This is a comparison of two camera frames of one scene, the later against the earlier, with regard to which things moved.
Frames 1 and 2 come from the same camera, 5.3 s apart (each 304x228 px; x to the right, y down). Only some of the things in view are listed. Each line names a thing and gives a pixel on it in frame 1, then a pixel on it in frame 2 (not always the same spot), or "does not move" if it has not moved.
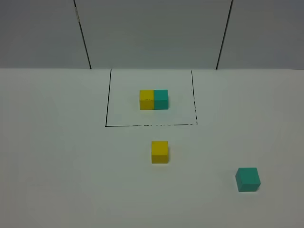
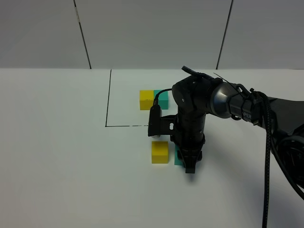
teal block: [247, 179] → [177, 161]
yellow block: [159, 152] does not move
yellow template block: [147, 99] does not move
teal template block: [160, 99] does not move
